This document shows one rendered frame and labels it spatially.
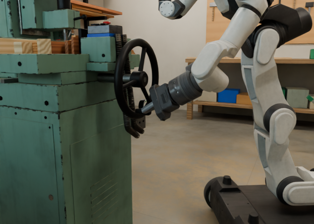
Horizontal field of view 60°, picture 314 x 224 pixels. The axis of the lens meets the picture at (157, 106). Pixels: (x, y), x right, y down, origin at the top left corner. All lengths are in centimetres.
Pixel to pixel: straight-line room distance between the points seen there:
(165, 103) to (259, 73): 49
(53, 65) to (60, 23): 29
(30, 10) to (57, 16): 12
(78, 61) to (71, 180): 42
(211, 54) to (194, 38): 365
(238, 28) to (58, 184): 77
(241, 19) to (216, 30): 350
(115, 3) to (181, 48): 146
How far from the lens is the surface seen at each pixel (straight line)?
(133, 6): 494
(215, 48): 78
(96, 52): 102
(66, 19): 115
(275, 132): 126
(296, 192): 141
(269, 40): 121
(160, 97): 86
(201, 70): 77
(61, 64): 94
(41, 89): 98
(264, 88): 125
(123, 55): 88
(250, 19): 83
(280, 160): 137
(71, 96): 98
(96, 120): 109
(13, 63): 96
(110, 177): 123
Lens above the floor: 90
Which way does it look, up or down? 11 degrees down
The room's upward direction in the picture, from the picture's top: straight up
